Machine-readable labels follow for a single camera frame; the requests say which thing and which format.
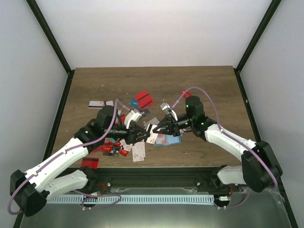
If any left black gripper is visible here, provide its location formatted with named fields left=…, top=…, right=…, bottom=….
left=105, top=122, right=151, bottom=145

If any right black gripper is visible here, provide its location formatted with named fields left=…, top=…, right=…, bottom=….
left=153, top=114, right=194, bottom=137

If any white striped sunset card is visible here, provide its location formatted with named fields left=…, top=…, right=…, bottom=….
left=145, top=123, right=158, bottom=144

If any teal card holder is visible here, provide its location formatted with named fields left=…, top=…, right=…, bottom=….
left=154, top=134, right=181, bottom=146

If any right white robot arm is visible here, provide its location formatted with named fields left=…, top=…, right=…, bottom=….
left=153, top=96, right=283, bottom=192

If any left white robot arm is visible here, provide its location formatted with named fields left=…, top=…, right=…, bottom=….
left=9, top=105, right=150, bottom=217

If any white VIP chip card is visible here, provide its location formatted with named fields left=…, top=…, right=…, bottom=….
left=149, top=117, right=160, bottom=125

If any white blossom card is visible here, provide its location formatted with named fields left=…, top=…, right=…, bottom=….
left=132, top=142, right=145, bottom=162

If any black VIP card upper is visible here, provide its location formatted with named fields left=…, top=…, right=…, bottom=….
left=140, top=109, right=151, bottom=117

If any red vip card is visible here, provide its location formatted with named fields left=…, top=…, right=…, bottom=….
left=93, top=145, right=113, bottom=153
left=119, top=148, right=129, bottom=157

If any blue VIP card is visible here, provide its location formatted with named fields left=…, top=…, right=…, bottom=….
left=129, top=98, right=141, bottom=110

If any red card far right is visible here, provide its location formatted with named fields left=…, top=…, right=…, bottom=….
left=180, top=90, right=192, bottom=99

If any red VIP card left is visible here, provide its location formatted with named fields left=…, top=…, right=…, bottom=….
left=93, top=145, right=113, bottom=153

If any white card vertical stripe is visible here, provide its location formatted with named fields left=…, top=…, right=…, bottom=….
left=104, top=101, right=114, bottom=106

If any white card black stripe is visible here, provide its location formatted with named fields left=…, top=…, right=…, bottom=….
left=88, top=101, right=105, bottom=109

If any red stripe card front edge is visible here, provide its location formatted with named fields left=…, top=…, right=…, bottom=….
left=81, top=157, right=99, bottom=169

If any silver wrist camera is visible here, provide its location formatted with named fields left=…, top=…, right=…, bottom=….
left=160, top=103, right=178, bottom=121

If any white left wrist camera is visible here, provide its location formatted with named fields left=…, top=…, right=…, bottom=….
left=124, top=109, right=142, bottom=129

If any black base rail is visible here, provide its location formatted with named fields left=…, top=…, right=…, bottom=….
left=75, top=166, right=237, bottom=193

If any light blue slotted rail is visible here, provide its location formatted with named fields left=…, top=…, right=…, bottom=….
left=49, top=194, right=214, bottom=205

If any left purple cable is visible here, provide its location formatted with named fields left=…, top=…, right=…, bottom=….
left=7, top=98, right=131, bottom=216

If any black frame post right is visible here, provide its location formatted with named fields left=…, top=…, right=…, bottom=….
left=236, top=0, right=282, bottom=72

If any black frame post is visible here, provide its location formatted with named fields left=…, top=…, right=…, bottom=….
left=236, top=0, right=282, bottom=72
left=25, top=0, right=72, bottom=74

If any black frame post left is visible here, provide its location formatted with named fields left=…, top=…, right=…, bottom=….
left=25, top=0, right=72, bottom=74

